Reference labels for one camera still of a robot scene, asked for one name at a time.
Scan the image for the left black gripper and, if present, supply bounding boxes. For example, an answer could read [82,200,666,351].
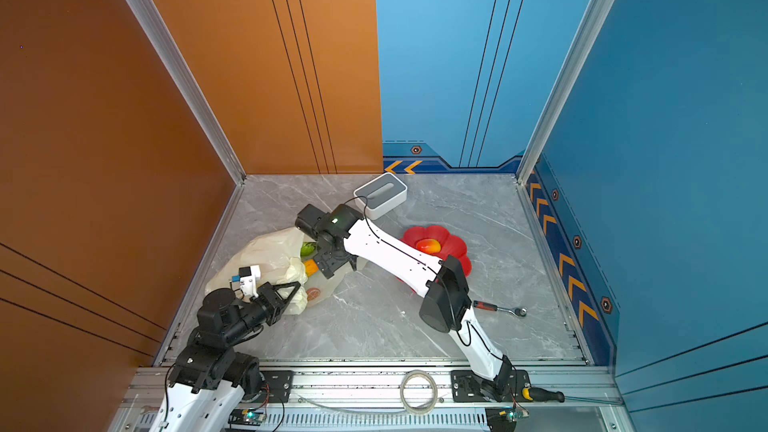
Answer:
[224,280,300,349]

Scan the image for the cream plastic bag orange prints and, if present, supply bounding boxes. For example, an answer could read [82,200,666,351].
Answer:
[205,228,353,315]

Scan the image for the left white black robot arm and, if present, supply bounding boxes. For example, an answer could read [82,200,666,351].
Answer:
[150,281,301,431]

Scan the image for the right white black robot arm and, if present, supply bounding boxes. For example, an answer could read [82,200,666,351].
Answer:
[295,204,515,402]

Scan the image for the white grey tissue box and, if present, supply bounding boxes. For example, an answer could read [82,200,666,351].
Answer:
[354,172,408,220]

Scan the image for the red orange peach fruit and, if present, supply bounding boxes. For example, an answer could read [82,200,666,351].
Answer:
[415,238,442,255]

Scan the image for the left green circuit board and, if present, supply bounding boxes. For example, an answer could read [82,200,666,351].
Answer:
[226,408,266,429]

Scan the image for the green circuit board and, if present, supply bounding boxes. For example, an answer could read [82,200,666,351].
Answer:
[485,407,530,432]
[226,408,266,429]

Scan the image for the red flower-shaped plate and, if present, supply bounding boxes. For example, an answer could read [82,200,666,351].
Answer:
[401,225,472,291]

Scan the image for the coiled clear tube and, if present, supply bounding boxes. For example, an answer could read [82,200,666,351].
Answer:
[398,370,440,416]

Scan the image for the red black ratchet wrench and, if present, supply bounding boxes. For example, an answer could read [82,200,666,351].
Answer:
[473,300,527,317]

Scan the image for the right green circuit board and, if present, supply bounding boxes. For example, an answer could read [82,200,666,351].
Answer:
[485,407,530,432]

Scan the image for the yellow black screwdriver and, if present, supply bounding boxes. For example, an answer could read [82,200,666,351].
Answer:
[522,387,566,403]

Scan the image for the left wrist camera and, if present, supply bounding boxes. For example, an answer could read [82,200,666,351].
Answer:
[231,264,261,299]

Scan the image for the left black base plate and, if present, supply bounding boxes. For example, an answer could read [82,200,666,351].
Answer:
[242,370,294,405]

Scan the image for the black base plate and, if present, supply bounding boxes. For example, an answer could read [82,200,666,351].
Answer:
[242,370,294,405]
[450,370,531,403]

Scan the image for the aluminium rail frame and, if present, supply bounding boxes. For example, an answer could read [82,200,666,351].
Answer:
[108,360,634,431]

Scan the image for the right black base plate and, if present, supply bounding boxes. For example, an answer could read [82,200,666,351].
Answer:
[450,370,531,403]

